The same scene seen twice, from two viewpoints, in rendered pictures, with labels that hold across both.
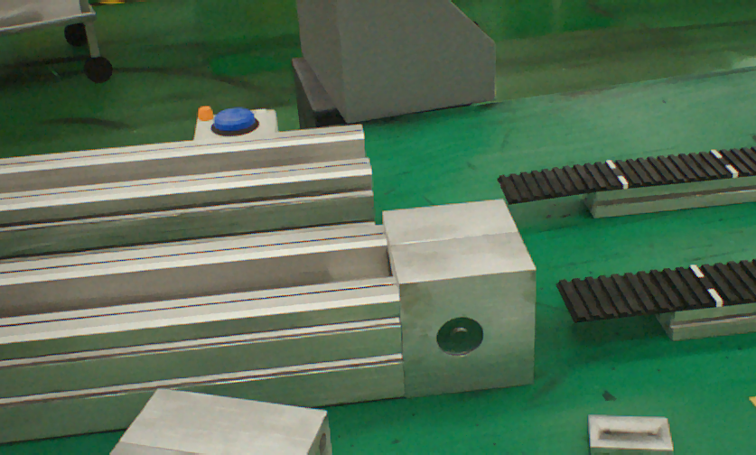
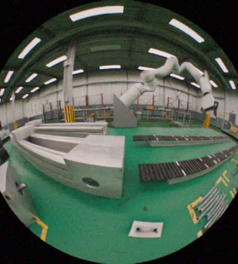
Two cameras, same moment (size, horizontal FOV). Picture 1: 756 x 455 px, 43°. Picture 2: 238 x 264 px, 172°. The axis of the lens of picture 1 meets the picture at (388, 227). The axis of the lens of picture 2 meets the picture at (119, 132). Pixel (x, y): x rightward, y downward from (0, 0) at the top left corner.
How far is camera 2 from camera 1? 54 cm
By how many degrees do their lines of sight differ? 14
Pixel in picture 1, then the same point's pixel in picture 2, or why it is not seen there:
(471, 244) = (102, 148)
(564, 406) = (127, 211)
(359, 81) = (116, 121)
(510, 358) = (111, 193)
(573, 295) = (142, 169)
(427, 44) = (127, 117)
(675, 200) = (166, 144)
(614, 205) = (154, 143)
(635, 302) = (162, 175)
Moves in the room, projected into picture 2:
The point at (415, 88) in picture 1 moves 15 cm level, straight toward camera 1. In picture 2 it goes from (124, 123) to (120, 129)
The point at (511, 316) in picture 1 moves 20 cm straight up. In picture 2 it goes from (110, 182) to (106, 28)
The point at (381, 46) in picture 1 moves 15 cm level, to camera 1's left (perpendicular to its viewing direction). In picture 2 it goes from (119, 116) to (100, 116)
